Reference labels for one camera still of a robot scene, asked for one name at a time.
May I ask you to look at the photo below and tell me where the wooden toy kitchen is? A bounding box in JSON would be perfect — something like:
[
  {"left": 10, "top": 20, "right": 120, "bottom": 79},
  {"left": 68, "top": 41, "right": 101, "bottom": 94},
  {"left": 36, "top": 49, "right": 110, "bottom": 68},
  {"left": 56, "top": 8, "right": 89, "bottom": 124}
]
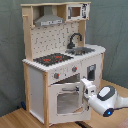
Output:
[{"left": 22, "top": 2, "right": 105, "bottom": 127}]

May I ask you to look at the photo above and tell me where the grey range hood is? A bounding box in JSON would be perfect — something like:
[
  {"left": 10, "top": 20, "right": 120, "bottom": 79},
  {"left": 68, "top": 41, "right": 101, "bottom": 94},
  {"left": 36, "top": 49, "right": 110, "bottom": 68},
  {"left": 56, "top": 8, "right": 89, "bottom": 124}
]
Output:
[{"left": 35, "top": 5, "right": 64, "bottom": 27}]

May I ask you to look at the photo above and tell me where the left red stove knob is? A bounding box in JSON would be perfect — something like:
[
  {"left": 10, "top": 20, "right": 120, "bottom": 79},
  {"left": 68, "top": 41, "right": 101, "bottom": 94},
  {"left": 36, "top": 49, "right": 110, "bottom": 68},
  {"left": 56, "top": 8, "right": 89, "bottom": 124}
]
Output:
[{"left": 54, "top": 73, "right": 60, "bottom": 79}]

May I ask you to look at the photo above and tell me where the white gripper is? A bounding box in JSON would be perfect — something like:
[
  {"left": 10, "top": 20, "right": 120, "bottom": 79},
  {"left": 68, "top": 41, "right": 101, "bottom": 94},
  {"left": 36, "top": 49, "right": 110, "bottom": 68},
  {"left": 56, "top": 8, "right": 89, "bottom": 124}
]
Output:
[{"left": 79, "top": 78, "right": 96, "bottom": 100}]

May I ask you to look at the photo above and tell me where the right red stove knob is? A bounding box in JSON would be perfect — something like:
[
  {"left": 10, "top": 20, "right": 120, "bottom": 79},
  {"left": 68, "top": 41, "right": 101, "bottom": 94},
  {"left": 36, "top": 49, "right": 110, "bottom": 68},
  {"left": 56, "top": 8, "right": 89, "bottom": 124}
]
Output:
[{"left": 71, "top": 66, "right": 78, "bottom": 73}]

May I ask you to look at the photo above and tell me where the black toy stovetop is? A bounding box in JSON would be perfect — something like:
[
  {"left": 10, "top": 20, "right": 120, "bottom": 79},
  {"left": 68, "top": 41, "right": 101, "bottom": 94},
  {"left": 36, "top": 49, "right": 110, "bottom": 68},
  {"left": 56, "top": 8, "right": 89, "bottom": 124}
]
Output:
[{"left": 34, "top": 53, "right": 70, "bottom": 66}]

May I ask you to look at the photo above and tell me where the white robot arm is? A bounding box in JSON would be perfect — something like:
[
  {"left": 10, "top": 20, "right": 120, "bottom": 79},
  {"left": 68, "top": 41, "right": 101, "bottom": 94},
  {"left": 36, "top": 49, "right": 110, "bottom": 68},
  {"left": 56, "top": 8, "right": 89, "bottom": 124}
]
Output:
[{"left": 79, "top": 78, "right": 128, "bottom": 117}]

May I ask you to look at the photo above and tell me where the metal toy sink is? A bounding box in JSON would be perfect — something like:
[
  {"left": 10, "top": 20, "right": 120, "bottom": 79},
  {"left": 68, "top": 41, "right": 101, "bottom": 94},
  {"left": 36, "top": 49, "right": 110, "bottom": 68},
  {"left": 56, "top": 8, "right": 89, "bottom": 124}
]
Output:
[{"left": 65, "top": 47, "right": 95, "bottom": 56}]

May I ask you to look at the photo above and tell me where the toy microwave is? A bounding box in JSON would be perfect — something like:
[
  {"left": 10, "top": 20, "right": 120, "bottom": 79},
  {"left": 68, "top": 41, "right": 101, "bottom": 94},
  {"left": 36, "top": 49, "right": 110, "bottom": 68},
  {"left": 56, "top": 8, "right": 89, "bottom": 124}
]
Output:
[{"left": 66, "top": 3, "right": 90, "bottom": 21}]

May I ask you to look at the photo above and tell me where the white cupboard door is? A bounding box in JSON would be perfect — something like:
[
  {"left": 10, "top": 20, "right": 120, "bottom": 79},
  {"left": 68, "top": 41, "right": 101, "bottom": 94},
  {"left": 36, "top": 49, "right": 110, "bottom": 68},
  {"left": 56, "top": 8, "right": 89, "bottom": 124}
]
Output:
[{"left": 80, "top": 55, "right": 102, "bottom": 93}]

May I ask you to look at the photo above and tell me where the black toy faucet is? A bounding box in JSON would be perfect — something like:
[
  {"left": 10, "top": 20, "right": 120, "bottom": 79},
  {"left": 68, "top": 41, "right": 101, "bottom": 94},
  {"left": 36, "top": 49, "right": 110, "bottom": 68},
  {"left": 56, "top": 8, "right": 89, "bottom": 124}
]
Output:
[{"left": 66, "top": 32, "right": 83, "bottom": 50}]

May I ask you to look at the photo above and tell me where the red stove knob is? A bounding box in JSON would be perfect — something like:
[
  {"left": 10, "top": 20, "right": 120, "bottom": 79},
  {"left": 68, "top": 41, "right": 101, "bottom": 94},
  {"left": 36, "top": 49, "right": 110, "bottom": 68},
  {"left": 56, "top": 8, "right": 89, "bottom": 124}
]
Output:
[
  {"left": 71, "top": 66, "right": 78, "bottom": 73},
  {"left": 54, "top": 73, "right": 60, "bottom": 79}
]

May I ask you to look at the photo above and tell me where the white oven door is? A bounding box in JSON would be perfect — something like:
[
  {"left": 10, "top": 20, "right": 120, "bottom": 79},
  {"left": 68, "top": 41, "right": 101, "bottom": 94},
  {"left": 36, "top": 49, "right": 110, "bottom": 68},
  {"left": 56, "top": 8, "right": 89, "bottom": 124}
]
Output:
[{"left": 49, "top": 82, "right": 91, "bottom": 124}]

